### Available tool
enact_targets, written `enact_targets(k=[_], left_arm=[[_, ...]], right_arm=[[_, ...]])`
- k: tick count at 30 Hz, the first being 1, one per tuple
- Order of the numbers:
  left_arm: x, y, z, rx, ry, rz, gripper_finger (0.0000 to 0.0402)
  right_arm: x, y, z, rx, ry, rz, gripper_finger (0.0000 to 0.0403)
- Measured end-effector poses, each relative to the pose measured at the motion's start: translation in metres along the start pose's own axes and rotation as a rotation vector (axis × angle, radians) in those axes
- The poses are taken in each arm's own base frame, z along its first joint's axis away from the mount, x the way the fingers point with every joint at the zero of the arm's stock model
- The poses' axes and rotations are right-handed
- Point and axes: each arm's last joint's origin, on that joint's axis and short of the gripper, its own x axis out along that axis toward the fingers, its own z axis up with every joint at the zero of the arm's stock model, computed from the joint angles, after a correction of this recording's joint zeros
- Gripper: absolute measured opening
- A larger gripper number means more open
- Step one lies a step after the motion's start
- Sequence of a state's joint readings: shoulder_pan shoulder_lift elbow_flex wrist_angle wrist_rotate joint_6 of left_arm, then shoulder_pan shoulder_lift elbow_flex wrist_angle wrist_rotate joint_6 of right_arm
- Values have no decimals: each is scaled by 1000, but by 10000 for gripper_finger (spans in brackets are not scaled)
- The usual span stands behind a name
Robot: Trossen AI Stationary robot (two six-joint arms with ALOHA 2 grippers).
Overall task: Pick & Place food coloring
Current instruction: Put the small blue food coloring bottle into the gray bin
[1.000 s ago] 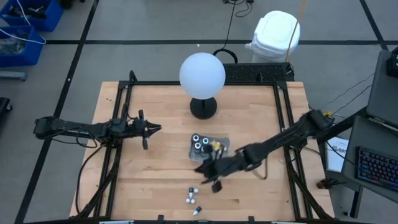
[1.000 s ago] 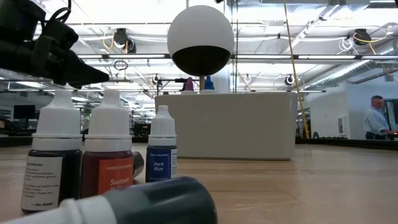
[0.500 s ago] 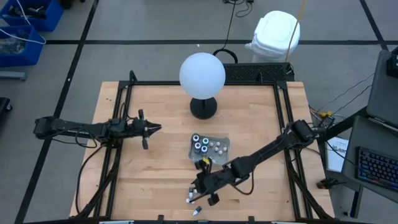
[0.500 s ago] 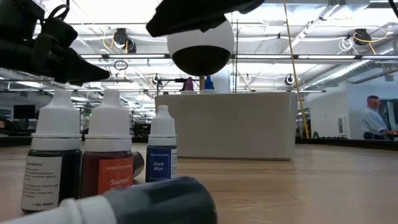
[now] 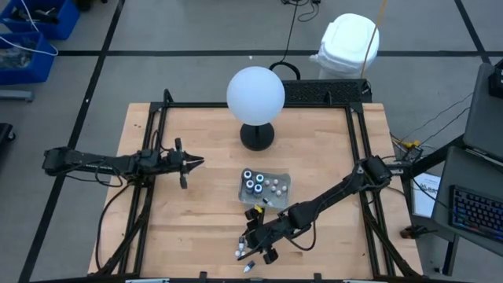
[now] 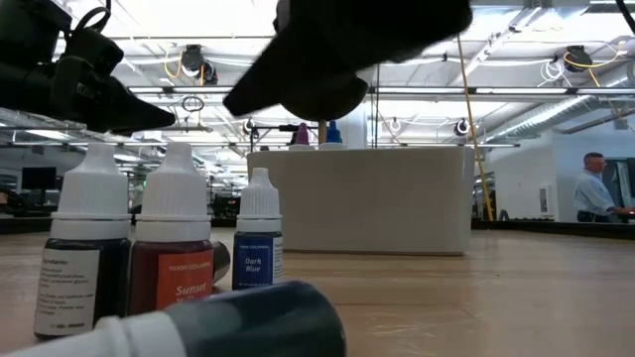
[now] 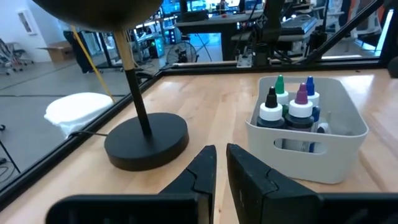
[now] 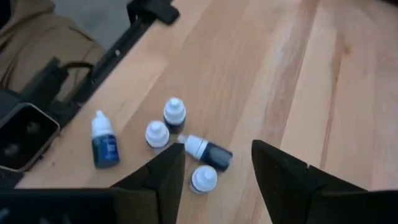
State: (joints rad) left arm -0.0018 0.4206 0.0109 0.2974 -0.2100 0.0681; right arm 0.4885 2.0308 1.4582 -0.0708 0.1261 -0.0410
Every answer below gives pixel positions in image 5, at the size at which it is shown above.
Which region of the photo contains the black floor cable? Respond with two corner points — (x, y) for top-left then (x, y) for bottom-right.
(269, 0), (302, 82)

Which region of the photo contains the brown floor object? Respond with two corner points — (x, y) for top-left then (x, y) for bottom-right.
(399, 225), (424, 241)

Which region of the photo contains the white paper sign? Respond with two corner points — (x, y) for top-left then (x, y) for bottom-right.
(409, 172), (442, 219)

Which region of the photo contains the white globe table lamp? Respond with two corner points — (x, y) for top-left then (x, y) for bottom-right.
(226, 65), (287, 152)

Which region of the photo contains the dark desk top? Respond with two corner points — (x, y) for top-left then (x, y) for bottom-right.
(462, 62), (503, 163)

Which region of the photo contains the grey floor bar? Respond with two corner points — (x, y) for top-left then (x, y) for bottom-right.
(0, 90), (35, 103)

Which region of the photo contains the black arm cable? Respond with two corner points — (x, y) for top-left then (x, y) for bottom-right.
(94, 182), (133, 272)

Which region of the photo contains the thin black cable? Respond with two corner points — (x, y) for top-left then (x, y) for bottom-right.
(412, 92), (475, 137)
(428, 105), (472, 146)

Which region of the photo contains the white lidded bucket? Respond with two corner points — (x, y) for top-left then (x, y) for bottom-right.
(309, 13), (380, 80)

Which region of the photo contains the black metal table frame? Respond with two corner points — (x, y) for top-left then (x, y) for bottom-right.
(88, 88), (425, 283)

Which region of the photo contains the blue plastic storage bin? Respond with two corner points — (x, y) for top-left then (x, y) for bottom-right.
(0, 31), (57, 86)
(0, 0), (82, 41)

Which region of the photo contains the yellow cable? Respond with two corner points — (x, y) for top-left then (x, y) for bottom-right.
(360, 0), (389, 79)

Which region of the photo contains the backlit black keyboard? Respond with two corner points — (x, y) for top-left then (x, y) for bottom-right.
(449, 184), (503, 244)

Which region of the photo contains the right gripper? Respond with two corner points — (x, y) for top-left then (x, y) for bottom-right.
(239, 208), (285, 265)

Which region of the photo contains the black floor object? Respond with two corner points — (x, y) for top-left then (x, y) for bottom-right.
(0, 123), (17, 158)

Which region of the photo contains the black cable bundle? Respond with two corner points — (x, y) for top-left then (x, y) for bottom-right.
(281, 0), (322, 23)

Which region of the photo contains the white cable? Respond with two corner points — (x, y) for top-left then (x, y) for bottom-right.
(0, 0), (59, 57)

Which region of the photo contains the black desk device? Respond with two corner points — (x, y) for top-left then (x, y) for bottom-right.
(487, 58), (503, 99)

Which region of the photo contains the dark grey keyboard shelf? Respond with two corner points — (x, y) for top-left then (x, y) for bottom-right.
(431, 145), (503, 256)

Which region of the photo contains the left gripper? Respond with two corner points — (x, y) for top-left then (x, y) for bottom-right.
(167, 138), (205, 190)

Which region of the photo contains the black perforated box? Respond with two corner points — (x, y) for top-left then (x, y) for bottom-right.
(281, 78), (373, 107)

